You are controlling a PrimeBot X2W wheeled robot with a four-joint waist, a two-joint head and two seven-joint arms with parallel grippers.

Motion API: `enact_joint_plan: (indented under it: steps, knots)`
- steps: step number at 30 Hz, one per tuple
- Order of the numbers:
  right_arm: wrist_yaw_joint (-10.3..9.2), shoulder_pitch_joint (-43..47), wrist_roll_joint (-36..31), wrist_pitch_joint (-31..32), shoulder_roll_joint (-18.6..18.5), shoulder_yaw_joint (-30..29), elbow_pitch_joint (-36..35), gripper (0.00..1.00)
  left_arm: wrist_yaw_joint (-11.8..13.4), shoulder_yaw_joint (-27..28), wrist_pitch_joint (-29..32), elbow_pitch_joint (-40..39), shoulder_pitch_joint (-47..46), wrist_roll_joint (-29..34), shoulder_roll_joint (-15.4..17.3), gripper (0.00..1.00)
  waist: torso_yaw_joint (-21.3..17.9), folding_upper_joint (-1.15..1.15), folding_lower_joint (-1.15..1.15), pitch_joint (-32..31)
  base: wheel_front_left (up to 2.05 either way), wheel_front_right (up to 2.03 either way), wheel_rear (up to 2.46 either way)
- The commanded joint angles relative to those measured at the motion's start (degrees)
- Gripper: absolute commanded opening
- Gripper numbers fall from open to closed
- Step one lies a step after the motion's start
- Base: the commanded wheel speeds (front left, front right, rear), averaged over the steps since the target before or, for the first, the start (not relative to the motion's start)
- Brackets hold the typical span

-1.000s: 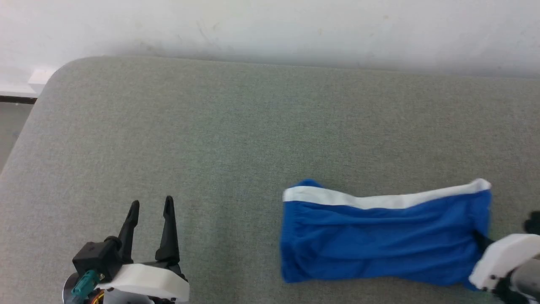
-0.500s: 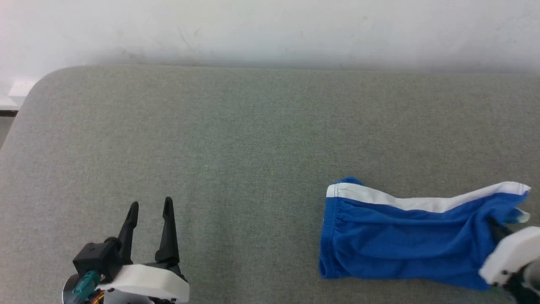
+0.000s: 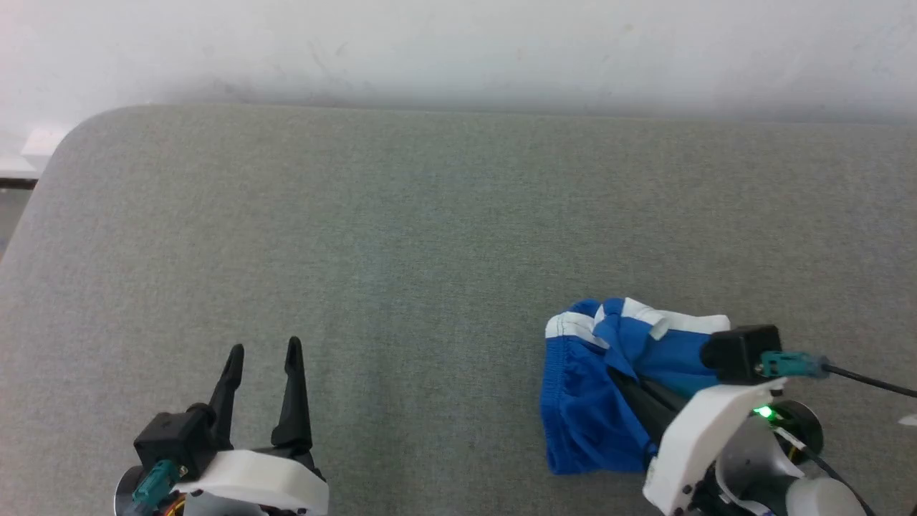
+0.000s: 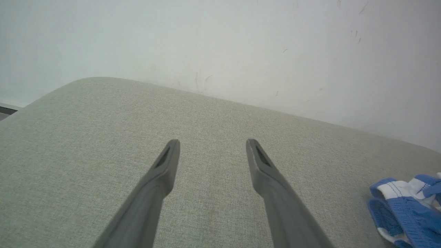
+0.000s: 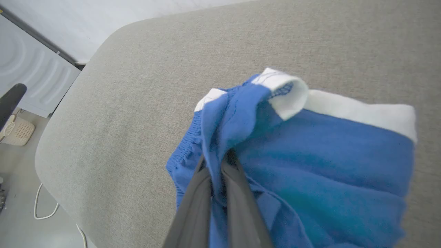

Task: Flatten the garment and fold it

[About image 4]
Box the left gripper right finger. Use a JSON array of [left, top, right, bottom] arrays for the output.
[[246, 139, 335, 248]]

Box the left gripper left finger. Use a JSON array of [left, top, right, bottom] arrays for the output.
[[92, 139, 181, 248]]

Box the blue garment with white trim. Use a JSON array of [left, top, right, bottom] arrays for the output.
[[367, 173, 441, 248]]

